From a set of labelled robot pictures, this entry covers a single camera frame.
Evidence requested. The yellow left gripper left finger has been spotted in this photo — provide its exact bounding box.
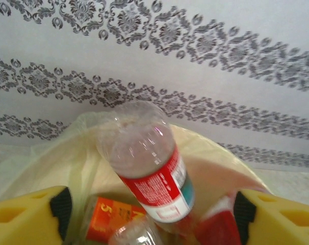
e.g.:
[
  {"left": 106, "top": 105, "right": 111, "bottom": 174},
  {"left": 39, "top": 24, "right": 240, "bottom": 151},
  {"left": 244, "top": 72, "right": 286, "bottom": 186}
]
[{"left": 0, "top": 185, "right": 74, "bottom": 245}]

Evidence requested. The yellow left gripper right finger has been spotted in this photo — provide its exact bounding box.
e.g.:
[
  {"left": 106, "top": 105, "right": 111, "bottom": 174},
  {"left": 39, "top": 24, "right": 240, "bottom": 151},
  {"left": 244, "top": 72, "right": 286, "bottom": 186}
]
[{"left": 233, "top": 190, "right": 309, "bottom": 245}]

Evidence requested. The orange label bottle tan cap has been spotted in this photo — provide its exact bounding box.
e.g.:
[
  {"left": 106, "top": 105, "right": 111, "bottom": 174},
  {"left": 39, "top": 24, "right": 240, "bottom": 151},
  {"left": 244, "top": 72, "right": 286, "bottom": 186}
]
[{"left": 85, "top": 196, "right": 148, "bottom": 242}]

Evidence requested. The clear bottle green neck band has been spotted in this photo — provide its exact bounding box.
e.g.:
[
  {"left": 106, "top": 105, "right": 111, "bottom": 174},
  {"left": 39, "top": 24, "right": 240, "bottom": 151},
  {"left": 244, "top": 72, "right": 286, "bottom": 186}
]
[{"left": 107, "top": 218, "right": 162, "bottom": 245}]

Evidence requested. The clear bottle red teal label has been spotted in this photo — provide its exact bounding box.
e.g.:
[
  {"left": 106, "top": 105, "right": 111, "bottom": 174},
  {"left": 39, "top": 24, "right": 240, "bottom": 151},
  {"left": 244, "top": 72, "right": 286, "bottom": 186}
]
[{"left": 95, "top": 100, "right": 196, "bottom": 232}]

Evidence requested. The yellow-lined waste bin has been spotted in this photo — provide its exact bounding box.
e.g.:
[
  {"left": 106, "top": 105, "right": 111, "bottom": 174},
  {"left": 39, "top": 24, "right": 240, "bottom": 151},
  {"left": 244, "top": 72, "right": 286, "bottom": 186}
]
[{"left": 0, "top": 111, "right": 274, "bottom": 245}]

